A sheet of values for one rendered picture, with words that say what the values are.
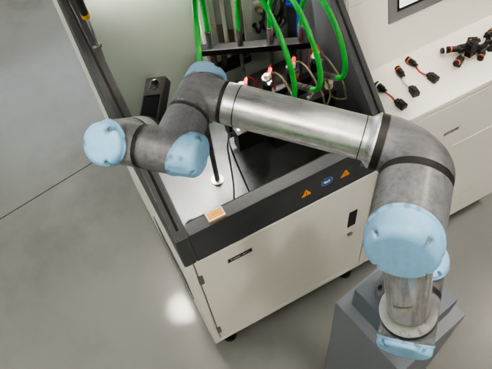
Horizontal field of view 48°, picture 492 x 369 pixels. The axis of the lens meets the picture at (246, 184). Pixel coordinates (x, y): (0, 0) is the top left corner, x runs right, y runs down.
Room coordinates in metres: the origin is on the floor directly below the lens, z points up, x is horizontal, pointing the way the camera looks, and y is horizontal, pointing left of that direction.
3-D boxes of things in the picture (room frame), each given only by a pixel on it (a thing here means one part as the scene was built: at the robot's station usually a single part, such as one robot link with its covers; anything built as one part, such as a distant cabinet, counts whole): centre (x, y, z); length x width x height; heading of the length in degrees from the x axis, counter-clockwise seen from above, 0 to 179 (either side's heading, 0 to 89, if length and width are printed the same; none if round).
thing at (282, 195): (0.84, -0.11, 0.87); 0.62 x 0.04 x 0.16; 111
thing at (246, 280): (0.82, -0.12, 0.44); 0.65 x 0.02 x 0.68; 111
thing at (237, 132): (1.10, -0.14, 0.91); 0.34 x 0.10 x 0.15; 111
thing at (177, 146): (0.57, 0.11, 1.51); 0.11 x 0.11 x 0.08; 65
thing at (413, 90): (1.11, -0.52, 0.99); 0.12 x 0.02 x 0.02; 12
